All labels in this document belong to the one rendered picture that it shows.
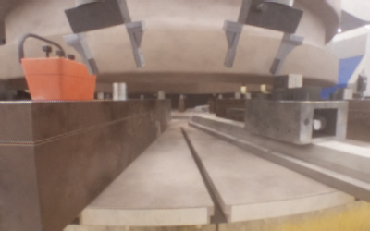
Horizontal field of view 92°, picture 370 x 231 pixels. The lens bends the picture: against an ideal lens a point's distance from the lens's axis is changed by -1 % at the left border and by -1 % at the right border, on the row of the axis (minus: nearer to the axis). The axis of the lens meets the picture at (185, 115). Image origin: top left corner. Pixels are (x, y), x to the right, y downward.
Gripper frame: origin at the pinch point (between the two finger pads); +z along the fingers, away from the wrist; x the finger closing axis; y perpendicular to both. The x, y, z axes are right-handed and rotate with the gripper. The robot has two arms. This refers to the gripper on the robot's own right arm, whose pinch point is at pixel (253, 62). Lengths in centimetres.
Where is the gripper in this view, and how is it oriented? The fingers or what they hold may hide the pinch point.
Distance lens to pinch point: 51.7
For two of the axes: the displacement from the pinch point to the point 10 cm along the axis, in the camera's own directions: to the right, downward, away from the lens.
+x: 9.8, 1.0, 1.8
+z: -1.7, 8.7, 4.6
